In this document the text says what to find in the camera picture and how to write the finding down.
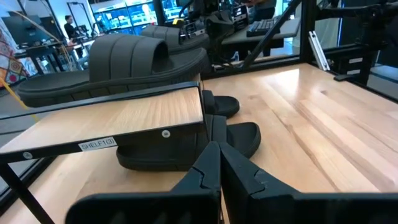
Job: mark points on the black monitor screen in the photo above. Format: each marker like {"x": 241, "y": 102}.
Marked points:
{"x": 25, "y": 31}

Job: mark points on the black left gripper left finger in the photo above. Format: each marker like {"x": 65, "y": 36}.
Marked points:
{"x": 155, "y": 208}

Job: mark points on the white metal bracket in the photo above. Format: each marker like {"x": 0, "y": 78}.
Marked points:
{"x": 318, "y": 51}

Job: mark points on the black foam slide sandal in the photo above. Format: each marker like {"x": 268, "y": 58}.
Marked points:
{"x": 130, "y": 56}
{"x": 164, "y": 34}
{"x": 242, "y": 137}
{"x": 224, "y": 105}

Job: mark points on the grey desk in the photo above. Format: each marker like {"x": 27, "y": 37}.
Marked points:
{"x": 289, "y": 28}

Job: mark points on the person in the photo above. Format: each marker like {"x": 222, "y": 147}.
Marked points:
{"x": 70, "y": 29}
{"x": 262, "y": 9}

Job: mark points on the black keyboard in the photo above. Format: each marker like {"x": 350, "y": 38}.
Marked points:
{"x": 262, "y": 27}

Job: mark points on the black work table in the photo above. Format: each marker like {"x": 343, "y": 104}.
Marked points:
{"x": 40, "y": 51}

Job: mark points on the glass display cabinet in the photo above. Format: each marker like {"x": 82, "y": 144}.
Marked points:
{"x": 124, "y": 18}

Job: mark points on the colourful patchwork quilt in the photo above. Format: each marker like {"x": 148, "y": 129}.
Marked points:
{"x": 12, "y": 65}

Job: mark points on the wooden shelf with black frame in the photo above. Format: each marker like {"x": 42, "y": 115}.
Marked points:
{"x": 124, "y": 115}

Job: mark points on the black aluminium rig frame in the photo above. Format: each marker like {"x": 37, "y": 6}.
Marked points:
{"x": 308, "y": 31}

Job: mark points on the black table clamp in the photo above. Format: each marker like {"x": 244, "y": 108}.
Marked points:
{"x": 345, "y": 77}

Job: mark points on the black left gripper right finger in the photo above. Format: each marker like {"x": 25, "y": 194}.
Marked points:
{"x": 280, "y": 208}

